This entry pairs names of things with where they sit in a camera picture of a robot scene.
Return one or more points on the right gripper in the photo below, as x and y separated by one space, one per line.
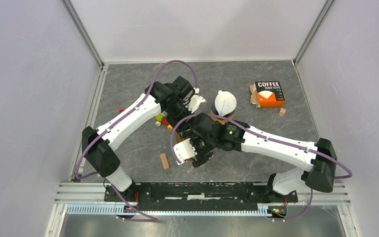
202 157

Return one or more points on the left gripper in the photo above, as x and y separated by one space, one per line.
172 122

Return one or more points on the light wooden ring holder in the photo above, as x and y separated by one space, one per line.
222 119

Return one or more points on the blue ribbed plastic dripper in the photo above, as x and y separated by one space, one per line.
223 108

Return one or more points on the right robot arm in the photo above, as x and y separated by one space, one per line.
314 162

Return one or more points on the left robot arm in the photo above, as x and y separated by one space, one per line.
178 100

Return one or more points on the orange black coffee filter box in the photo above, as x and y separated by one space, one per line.
267 94

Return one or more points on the colourful toy brick car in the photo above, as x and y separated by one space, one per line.
160 119

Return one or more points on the small wooden block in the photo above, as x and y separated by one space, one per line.
164 161

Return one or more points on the small wooden cube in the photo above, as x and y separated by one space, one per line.
282 112

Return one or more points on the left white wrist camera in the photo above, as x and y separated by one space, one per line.
195 101

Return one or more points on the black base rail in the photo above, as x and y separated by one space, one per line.
207 196

